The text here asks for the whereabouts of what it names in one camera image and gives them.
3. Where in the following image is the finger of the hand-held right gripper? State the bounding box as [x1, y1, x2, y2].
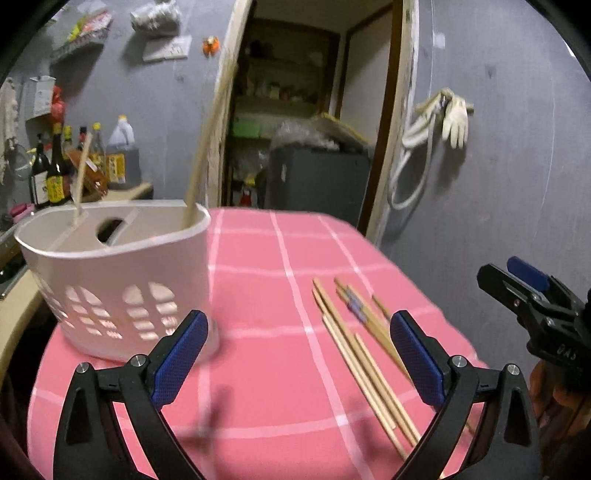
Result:
[477, 263, 555, 324]
[506, 256, 580, 308]

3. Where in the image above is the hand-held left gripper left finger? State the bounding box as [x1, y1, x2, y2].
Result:
[53, 310, 209, 480]

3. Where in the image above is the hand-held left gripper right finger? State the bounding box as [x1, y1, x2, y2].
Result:
[390, 310, 542, 480]

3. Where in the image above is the plain wooden chopstick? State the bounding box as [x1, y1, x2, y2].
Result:
[322, 315, 411, 461]
[182, 65, 241, 229]
[71, 133, 94, 227]
[312, 277, 398, 430]
[353, 333, 422, 448]

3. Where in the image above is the white plastic utensil basket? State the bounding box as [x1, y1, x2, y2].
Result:
[14, 199, 221, 363]

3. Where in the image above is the person's right hand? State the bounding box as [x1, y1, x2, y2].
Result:
[529, 360, 587, 428]

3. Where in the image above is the pink checked tablecloth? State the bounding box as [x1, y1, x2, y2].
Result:
[28, 208, 490, 480]

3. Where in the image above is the white rubber glove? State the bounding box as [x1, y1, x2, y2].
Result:
[413, 89, 475, 149]

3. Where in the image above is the orange-brown seasoning packet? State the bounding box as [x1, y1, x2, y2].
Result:
[65, 148, 109, 198]

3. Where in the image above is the dark grey cabinet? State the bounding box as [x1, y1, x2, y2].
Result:
[268, 145, 371, 228]

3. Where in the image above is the large clear oil jug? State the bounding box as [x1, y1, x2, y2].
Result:
[106, 115, 140, 190]

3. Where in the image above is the dark bottle with yellow label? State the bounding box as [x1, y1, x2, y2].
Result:
[46, 122, 72, 206]

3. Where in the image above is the yellow-edged flat board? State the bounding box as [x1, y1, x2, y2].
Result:
[318, 113, 371, 145]

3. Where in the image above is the yellow-capped sauce bottle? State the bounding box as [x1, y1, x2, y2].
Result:
[90, 122, 106, 181]

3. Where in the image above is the dark glass bottle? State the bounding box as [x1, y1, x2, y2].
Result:
[29, 134, 51, 208]

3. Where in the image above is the clear plastic bag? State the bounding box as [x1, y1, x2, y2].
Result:
[272, 117, 343, 151]

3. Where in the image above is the metal strainer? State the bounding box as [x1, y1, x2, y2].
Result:
[7, 143, 34, 182]

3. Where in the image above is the red plastic bag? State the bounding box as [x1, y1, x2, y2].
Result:
[51, 85, 66, 123]

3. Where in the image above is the white carton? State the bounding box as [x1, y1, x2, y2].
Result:
[25, 76, 56, 121]

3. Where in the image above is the white hanging cloth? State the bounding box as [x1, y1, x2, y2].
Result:
[0, 78, 19, 139]

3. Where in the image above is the wooden storage shelf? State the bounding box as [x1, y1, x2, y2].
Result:
[231, 18, 341, 139]

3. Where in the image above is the crumpled plastic bag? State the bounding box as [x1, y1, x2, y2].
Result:
[130, 0, 182, 33]

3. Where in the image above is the white hose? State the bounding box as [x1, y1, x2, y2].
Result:
[387, 102, 438, 211]

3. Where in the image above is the wooden door frame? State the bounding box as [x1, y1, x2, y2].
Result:
[205, 0, 420, 243]

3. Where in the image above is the white wall socket plate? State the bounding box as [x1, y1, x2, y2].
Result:
[142, 36, 192, 63]

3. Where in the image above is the wall shelf with packets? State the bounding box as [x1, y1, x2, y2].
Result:
[48, 10, 114, 63]

